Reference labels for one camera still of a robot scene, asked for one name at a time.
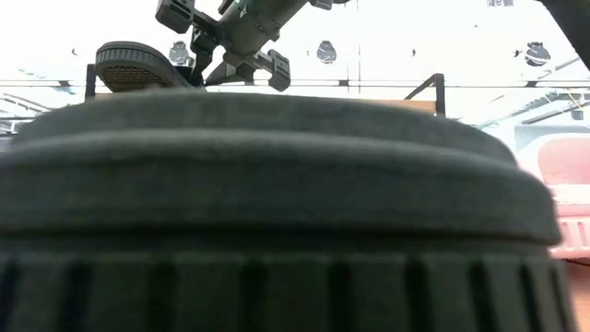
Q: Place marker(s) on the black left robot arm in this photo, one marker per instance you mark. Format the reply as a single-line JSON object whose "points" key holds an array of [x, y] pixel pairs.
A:
{"points": [[267, 14]]}

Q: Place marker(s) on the round black ceiling device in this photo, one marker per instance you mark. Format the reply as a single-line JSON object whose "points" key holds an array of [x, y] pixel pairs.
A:
{"points": [[537, 54], [326, 51], [179, 53]]}

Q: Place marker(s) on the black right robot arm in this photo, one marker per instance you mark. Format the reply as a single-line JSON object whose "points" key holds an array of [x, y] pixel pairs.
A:
{"points": [[574, 23]]}

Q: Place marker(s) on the black rubber slide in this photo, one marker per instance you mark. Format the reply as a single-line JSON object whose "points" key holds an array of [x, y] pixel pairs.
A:
{"points": [[133, 64], [276, 193]]}

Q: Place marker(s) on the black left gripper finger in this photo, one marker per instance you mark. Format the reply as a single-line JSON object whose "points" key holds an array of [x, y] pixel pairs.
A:
{"points": [[235, 74], [200, 60]]}

